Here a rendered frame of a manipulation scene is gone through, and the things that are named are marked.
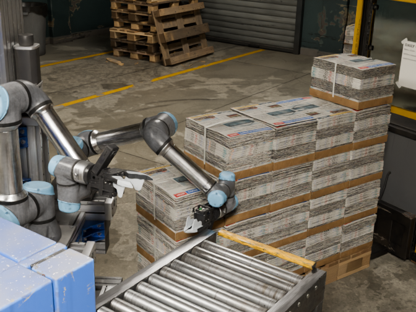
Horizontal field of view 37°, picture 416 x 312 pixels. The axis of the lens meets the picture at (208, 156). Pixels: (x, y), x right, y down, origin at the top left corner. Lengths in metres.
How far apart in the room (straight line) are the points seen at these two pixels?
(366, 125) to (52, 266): 2.81
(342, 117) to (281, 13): 7.09
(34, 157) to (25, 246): 1.67
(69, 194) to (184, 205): 0.86
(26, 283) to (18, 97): 1.40
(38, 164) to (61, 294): 1.77
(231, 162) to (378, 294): 1.34
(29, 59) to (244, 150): 1.10
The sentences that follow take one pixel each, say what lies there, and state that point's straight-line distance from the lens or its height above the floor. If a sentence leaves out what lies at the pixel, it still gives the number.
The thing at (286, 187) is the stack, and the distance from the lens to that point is 3.25.
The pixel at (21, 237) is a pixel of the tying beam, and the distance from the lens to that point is 0.99.
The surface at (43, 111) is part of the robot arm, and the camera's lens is 2.27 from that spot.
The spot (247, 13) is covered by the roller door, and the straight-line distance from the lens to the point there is 10.73.
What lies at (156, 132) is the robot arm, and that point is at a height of 1.15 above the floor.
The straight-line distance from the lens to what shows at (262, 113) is 3.27.
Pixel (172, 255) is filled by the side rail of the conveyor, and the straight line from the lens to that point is 2.41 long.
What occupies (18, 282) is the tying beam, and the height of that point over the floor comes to 1.55.
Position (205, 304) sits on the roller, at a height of 0.79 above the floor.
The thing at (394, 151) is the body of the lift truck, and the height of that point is 0.62.
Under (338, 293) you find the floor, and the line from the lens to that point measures 3.76.
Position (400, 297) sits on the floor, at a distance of 3.83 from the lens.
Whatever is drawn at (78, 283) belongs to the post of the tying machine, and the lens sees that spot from 0.91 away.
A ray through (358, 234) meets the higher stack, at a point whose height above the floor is 0.27.
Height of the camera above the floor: 2.01
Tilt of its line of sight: 21 degrees down
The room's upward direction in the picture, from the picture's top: 2 degrees clockwise
